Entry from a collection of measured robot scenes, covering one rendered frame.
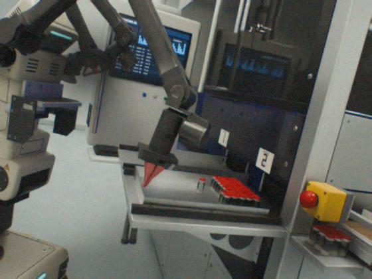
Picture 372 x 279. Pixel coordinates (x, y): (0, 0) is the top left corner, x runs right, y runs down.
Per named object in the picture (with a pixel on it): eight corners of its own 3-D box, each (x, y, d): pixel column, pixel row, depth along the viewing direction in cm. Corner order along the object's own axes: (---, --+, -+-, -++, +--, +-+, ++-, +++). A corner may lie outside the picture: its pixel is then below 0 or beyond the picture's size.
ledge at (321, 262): (333, 244, 81) (335, 238, 81) (373, 274, 69) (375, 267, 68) (289, 242, 77) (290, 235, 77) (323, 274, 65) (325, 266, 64)
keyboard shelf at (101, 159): (165, 155, 179) (165, 151, 178) (181, 171, 154) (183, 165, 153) (85, 147, 161) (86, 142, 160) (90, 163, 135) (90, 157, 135)
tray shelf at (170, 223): (217, 164, 147) (218, 161, 147) (309, 239, 81) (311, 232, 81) (117, 150, 133) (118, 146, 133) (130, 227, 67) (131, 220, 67)
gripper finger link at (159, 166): (154, 194, 76) (168, 160, 75) (127, 186, 74) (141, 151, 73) (151, 183, 83) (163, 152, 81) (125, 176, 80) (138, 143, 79)
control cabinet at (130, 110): (166, 147, 193) (191, 20, 181) (176, 155, 175) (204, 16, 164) (83, 137, 172) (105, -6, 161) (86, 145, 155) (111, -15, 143)
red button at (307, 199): (308, 204, 72) (313, 188, 72) (319, 212, 69) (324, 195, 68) (295, 203, 71) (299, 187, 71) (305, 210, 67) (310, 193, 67)
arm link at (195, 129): (184, 89, 81) (173, 82, 72) (223, 105, 78) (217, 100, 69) (166, 131, 82) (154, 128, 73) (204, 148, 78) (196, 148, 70)
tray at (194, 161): (222, 163, 142) (224, 156, 142) (246, 183, 118) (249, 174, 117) (151, 153, 132) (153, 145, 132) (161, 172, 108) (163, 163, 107)
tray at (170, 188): (229, 187, 107) (232, 177, 106) (266, 221, 82) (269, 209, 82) (133, 175, 97) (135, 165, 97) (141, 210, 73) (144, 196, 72)
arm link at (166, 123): (169, 106, 79) (161, 104, 74) (192, 116, 78) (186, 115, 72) (159, 130, 80) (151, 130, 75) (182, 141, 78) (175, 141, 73)
